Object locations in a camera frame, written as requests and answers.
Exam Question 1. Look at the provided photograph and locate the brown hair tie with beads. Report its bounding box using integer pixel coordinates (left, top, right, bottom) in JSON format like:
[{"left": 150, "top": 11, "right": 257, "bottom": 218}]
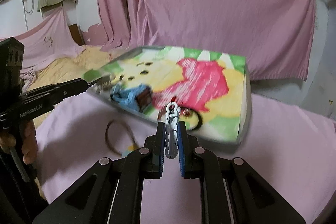
[{"left": 105, "top": 120, "right": 141, "bottom": 158}]

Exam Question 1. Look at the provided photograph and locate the white chain hair clip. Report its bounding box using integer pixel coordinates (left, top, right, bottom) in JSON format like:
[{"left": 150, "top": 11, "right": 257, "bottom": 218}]
[{"left": 165, "top": 102, "right": 181, "bottom": 159}]

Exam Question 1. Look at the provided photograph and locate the large pink curtain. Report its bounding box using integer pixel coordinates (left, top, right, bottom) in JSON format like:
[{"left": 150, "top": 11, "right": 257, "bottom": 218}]
[{"left": 127, "top": 0, "right": 315, "bottom": 80}]

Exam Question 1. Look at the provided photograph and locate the black hair tie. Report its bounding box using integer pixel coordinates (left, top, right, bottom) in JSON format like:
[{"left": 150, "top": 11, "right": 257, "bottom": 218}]
[{"left": 180, "top": 107, "right": 203, "bottom": 131}]

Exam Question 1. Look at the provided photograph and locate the yellow blanket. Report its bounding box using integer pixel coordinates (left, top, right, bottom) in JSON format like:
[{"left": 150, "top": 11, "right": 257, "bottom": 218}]
[{"left": 26, "top": 45, "right": 119, "bottom": 130}]

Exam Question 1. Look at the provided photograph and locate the pink table cloth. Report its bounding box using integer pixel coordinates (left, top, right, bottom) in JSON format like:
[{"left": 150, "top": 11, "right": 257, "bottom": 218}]
[{"left": 37, "top": 93, "right": 335, "bottom": 223}]

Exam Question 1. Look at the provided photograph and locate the beige claw hair clip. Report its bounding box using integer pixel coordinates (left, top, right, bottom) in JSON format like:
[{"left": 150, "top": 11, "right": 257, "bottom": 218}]
[{"left": 94, "top": 75, "right": 116, "bottom": 94}]

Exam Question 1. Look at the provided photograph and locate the person's left hand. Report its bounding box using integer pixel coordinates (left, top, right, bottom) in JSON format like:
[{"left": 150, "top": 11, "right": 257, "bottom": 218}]
[{"left": 0, "top": 120, "right": 38, "bottom": 164}]

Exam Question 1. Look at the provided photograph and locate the blue smart watch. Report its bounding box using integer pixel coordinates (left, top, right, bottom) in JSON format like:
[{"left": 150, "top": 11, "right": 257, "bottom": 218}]
[{"left": 110, "top": 84, "right": 152, "bottom": 113}]

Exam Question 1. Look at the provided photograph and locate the grey tray with colourful liner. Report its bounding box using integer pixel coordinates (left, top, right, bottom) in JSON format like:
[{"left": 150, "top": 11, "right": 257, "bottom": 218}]
[{"left": 83, "top": 46, "right": 251, "bottom": 144}]

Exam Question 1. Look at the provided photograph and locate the pink sheet on bed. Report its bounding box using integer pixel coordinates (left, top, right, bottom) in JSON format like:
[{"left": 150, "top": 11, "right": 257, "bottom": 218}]
[{"left": 1, "top": 7, "right": 84, "bottom": 86}]

